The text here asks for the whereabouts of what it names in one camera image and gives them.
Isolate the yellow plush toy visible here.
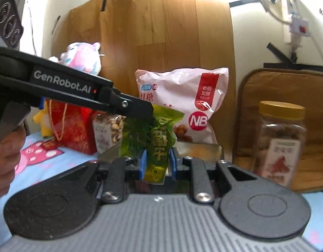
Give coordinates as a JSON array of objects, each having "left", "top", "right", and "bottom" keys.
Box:
[{"left": 33, "top": 100, "right": 56, "bottom": 138}]

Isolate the small clear nut jar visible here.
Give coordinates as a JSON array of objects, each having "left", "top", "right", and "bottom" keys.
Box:
[{"left": 92, "top": 112, "right": 125, "bottom": 155}]

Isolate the blue cartoon printed bedsheet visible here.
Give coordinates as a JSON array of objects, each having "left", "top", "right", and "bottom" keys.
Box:
[{"left": 0, "top": 131, "right": 323, "bottom": 252}]

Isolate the wooden board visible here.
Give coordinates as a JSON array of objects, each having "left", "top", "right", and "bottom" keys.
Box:
[{"left": 50, "top": 0, "right": 237, "bottom": 149}]

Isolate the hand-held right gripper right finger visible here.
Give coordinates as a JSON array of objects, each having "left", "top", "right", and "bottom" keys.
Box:
[{"left": 169, "top": 147, "right": 259, "bottom": 205}]

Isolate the brown woven mat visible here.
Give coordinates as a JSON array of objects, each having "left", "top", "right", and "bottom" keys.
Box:
[{"left": 233, "top": 68, "right": 323, "bottom": 193}]

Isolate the tall clear jar gold lid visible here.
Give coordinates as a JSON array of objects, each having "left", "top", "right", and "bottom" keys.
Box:
[{"left": 252, "top": 101, "right": 307, "bottom": 189}]

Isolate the red gift box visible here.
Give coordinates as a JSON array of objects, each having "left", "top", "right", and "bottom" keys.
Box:
[{"left": 47, "top": 98, "right": 99, "bottom": 156}]

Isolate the pink snack bag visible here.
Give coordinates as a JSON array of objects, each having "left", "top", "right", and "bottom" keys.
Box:
[{"left": 135, "top": 67, "right": 229, "bottom": 145}]

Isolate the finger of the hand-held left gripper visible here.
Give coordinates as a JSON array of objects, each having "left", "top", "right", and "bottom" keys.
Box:
[{"left": 110, "top": 87, "right": 154, "bottom": 122}]

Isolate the pink plush toy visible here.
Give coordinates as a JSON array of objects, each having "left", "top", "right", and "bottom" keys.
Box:
[{"left": 48, "top": 42, "right": 102, "bottom": 75}]

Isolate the black printed box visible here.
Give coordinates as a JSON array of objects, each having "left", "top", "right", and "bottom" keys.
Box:
[{"left": 97, "top": 140, "right": 225, "bottom": 182}]

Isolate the person's left hand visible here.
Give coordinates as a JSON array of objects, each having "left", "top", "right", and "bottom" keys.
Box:
[{"left": 0, "top": 122, "right": 27, "bottom": 200}]

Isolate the white power strip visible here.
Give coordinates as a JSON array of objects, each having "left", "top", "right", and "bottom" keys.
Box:
[{"left": 283, "top": 15, "right": 309, "bottom": 51}]

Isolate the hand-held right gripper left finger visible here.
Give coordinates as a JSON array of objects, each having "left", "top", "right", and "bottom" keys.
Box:
[{"left": 84, "top": 150, "right": 148, "bottom": 205}]

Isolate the white cable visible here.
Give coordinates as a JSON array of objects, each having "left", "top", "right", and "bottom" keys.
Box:
[{"left": 253, "top": 0, "right": 323, "bottom": 69}]

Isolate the green snack packet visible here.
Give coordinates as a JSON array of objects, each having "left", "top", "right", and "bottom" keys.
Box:
[{"left": 119, "top": 104, "right": 185, "bottom": 186}]

